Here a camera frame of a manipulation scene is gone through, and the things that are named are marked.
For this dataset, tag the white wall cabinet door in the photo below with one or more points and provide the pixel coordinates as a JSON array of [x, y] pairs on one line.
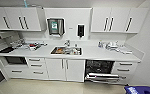
[[119, 20], [137, 20], [99, 20]]

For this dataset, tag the slim blue bottle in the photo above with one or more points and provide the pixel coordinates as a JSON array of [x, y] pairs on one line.
[[25, 3]]

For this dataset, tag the stack of white plates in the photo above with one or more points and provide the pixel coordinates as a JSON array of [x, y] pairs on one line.
[[112, 46]]

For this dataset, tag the black built-in appliance front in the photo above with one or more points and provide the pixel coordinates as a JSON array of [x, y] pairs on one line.
[[15, 60]]

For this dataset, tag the metal dish rack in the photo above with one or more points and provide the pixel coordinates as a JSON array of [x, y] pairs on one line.
[[36, 45]]

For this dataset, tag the white mug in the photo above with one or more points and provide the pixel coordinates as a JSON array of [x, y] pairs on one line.
[[71, 51]]

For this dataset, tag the steel dishwasher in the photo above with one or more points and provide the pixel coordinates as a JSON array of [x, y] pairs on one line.
[[99, 68]]

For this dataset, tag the blue dish soap bottle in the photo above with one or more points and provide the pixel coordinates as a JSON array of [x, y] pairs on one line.
[[99, 44]]

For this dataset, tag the stainless steel sink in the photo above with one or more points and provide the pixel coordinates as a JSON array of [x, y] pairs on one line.
[[77, 50]]

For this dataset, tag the steel paper towel dispenser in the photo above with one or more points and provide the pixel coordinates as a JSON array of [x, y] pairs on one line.
[[55, 26]]

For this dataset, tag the black soap dispenser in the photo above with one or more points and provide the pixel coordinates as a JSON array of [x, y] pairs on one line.
[[80, 30]]

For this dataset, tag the chrome faucet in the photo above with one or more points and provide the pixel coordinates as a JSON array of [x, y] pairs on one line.
[[68, 42]]

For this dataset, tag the small white bottle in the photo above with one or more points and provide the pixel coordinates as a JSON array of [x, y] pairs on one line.
[[102, 45]]

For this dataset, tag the white base cabinet door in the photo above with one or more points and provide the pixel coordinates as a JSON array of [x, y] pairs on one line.
[[55, 69], [75, 70]]

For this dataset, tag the white plain wall cabinet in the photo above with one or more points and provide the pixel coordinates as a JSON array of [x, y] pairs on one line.
[[16, 18]]

